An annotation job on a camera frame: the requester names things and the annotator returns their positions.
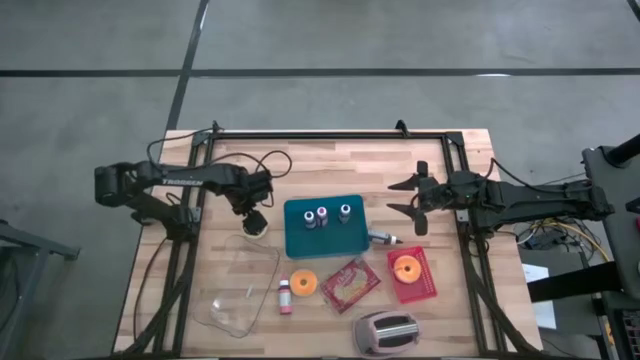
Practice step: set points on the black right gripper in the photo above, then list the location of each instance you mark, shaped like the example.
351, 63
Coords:
435, 195

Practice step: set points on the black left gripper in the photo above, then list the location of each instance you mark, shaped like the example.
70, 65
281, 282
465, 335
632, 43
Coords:
250, 187

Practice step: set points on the black bottle with white shoulder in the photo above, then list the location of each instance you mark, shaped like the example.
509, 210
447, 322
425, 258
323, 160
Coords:
381, 237

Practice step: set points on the small black-capped dropper bottle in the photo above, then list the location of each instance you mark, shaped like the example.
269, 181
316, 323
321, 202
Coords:
344, 212
310, 219

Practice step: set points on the green frosted toy donut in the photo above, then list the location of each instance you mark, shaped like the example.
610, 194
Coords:
400, 272

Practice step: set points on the small pink-capped dropper bottle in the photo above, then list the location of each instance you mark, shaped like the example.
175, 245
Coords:
321, 216

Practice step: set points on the red plastic basket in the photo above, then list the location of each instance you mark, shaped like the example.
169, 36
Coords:
420, 292

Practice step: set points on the large red pink-capped bottle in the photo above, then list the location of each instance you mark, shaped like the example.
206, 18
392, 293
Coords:
285, 296

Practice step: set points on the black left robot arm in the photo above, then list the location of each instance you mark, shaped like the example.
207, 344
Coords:
180, 182

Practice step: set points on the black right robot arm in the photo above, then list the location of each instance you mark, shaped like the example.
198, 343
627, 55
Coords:
540, 200

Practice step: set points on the teal plastic bin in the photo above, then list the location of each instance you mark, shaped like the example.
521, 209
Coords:
325, 245

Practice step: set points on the red foil snack packet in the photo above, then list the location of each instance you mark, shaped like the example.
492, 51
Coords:
350, 284

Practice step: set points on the clear plastic bin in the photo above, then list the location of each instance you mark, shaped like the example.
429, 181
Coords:
235, 300

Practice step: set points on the white paper sheet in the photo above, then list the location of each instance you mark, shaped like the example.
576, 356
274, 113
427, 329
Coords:
535, 272

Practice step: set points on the black flat bar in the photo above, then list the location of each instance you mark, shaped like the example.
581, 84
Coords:
575, 282

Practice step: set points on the dark grey cart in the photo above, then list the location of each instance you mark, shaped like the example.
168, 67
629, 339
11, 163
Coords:
612, 210

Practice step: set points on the grey metal stand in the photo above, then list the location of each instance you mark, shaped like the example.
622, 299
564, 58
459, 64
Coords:
30, 241

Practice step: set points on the black aluminium table frame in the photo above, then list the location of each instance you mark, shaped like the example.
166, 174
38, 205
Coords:
325, 135

